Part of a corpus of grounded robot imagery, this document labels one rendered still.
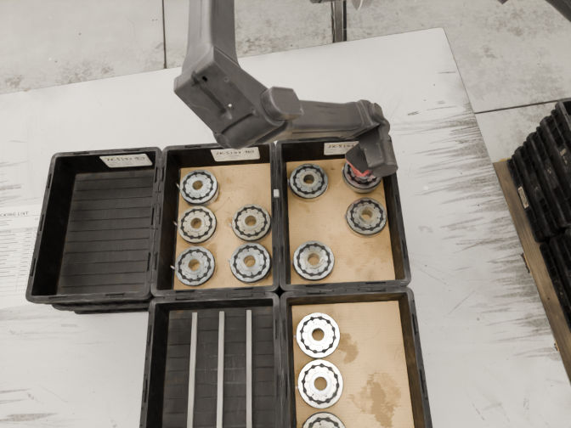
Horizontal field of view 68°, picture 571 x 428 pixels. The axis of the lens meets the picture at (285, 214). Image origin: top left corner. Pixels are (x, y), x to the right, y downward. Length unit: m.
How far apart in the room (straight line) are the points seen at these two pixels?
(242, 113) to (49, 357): 1.02
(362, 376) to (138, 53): 2.20
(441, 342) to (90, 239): 0.98
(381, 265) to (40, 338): 0.96
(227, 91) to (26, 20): 2.76
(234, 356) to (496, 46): 2.20
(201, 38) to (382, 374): 0.81
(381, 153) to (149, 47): 2.04
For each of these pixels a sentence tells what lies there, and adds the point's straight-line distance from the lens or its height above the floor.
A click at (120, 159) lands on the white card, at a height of 0.90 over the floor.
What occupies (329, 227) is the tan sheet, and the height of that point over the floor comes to 0.83.
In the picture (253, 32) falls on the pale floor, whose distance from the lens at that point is 2.67.
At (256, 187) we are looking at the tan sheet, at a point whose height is 0.83.
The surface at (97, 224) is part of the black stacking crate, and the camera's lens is 1.28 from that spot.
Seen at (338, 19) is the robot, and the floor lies 0.67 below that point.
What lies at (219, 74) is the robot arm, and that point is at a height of 1.49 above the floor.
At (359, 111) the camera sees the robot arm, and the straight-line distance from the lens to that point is 0.86.
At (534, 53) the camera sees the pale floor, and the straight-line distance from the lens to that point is 2.78.
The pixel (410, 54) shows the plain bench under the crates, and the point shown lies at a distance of 1.63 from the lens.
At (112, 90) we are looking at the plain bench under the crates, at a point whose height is 0.70.
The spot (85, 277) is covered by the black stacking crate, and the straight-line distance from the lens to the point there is 1.24.
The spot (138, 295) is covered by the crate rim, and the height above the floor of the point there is 0.93.
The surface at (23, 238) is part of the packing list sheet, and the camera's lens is 1.53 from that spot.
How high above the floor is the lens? 1.90
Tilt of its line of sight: 69 degrees down
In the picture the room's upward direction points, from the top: 10 degrees counter-clockwise
